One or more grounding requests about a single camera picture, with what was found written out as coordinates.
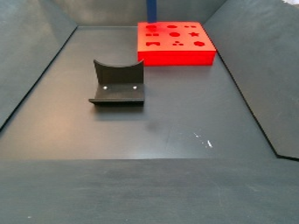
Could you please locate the blue rectangular block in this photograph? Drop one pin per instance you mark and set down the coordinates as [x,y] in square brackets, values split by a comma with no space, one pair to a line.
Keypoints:
[152,11]

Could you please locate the black curved holder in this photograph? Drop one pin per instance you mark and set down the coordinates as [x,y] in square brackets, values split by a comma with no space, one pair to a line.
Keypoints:
[121,84]

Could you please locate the red shape-sorting board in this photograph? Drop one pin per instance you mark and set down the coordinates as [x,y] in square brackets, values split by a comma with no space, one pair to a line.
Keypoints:
[174,44]

